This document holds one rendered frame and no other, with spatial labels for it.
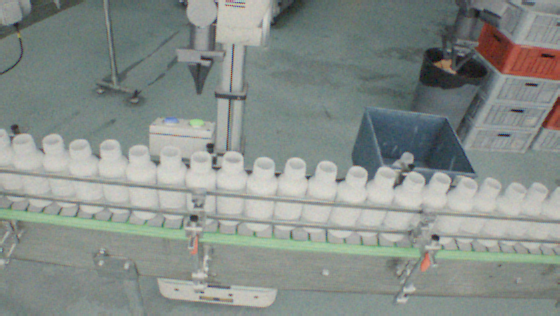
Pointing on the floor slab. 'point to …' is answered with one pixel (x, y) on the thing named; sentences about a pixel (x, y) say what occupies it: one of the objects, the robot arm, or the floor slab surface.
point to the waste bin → (446, 86)
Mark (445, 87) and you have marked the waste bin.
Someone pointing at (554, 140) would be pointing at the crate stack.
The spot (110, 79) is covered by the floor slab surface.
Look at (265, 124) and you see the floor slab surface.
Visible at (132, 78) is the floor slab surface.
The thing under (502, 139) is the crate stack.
